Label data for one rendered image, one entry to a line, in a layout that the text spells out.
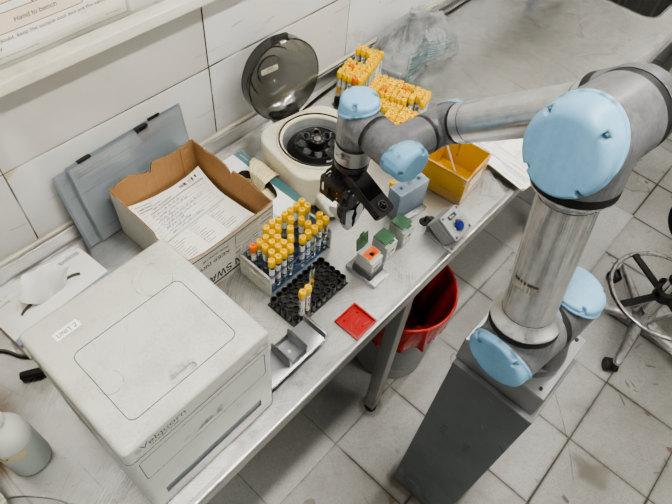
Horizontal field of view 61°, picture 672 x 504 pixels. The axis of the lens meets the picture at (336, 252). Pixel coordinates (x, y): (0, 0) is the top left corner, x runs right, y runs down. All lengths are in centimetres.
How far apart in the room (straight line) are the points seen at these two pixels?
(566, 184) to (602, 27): 176
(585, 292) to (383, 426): 121
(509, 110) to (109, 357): 73
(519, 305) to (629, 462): 152
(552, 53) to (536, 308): 143
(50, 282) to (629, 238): 246
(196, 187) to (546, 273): 89
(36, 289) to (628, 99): 111
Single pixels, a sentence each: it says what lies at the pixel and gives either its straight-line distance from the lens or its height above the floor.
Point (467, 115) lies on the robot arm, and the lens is 103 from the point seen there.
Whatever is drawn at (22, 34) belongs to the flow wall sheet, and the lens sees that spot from 119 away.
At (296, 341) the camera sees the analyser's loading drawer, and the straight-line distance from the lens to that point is 120.
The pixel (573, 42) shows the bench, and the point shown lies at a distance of 232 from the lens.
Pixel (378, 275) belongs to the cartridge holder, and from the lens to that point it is 135.
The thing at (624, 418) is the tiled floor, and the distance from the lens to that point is 246.
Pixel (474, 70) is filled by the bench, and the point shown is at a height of 88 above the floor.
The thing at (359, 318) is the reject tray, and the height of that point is 88.
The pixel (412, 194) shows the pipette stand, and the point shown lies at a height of 96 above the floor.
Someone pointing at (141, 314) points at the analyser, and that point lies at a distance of 97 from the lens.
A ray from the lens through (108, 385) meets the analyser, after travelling 93.
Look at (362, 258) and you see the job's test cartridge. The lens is 131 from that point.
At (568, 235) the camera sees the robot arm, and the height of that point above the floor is 142.
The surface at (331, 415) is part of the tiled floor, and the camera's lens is 213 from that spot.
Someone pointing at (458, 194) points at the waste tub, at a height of 92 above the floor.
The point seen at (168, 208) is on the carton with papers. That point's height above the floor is 94.
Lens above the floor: 199
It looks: 53 degrees down
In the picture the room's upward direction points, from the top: 7 degrees clockwise
